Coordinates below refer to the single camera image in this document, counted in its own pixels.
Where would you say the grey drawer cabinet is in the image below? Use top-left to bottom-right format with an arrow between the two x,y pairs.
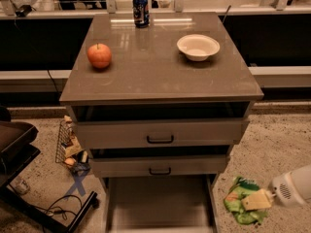
60,13 -> 262,231

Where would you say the wire basket with snacks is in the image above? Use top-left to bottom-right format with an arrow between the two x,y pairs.
55,116 -> 90,173

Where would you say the blue soda can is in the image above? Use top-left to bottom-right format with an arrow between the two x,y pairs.
132,0 -> 150,28

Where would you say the green rice chip bag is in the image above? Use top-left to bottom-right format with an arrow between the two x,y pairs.
224,176 -> 267,225

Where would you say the black device on ledge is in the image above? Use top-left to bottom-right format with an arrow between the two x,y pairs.
16,5 -> 32,17

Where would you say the white paper bowl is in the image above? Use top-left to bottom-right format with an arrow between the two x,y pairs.
177,34 -> 220,62

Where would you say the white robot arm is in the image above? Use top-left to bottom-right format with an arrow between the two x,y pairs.
241,165 -> 311,211

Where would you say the top grey drawer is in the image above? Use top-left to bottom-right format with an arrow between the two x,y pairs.
74,118 -> 249,149

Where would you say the red apple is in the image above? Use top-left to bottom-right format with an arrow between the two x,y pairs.
86,44 -> 112,69

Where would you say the black cart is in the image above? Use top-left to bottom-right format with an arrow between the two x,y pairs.
0,106 -> 98,233

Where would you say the grey drawer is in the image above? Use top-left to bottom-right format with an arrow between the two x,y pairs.
74,118 -> 249,149
89,154 -> 227,178

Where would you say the black floor cable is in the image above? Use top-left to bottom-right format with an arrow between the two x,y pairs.
32,193 -> 84,222

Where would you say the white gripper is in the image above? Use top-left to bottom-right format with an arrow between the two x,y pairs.
241,173 -> 299,211

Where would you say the bottom open drawer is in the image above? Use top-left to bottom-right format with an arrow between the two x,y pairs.
104,175 -> 219,233

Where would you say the middle grey drawer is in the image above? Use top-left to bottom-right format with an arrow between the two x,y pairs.
89,154 -> 227,178

